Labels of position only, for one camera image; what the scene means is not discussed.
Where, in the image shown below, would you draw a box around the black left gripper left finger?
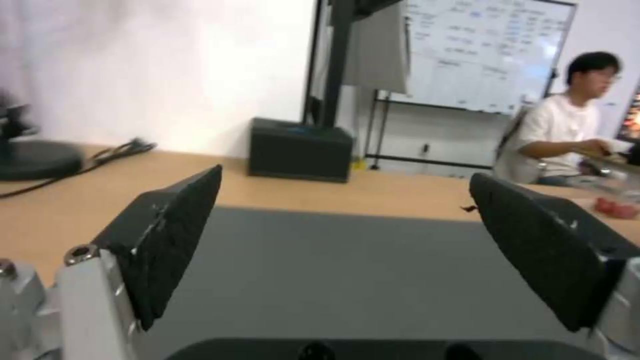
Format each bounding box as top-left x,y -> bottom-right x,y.
0,164 -> 224,360

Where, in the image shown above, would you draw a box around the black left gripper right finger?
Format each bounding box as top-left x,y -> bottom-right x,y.
468,172 -> 640,360

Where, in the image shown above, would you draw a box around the red crumpled trash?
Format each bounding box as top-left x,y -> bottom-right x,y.
592,197 -> 640,220

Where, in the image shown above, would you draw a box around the person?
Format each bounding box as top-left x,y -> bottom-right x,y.
514,51 -> 636,187

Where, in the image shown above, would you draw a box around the black round lamp base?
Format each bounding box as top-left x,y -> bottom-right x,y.
0,89 -> 84,182

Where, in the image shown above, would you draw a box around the black box speaker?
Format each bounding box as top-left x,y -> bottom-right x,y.
246,116 -> 355,184

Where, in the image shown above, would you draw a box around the dark grey desk mat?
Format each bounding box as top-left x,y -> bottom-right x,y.
144,204 -> 606,350

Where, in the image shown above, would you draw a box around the black tall stand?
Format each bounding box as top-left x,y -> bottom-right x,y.
301,0 -> 406,126

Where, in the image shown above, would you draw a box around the grey hanging cloth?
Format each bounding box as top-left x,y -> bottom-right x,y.
341,3 -> 412,96

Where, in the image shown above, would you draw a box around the black power cable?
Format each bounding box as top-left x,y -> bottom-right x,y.
0,137 -> 159,199

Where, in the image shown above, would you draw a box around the whiteboard with black frame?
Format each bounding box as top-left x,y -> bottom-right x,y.
363,0 -> 579,172

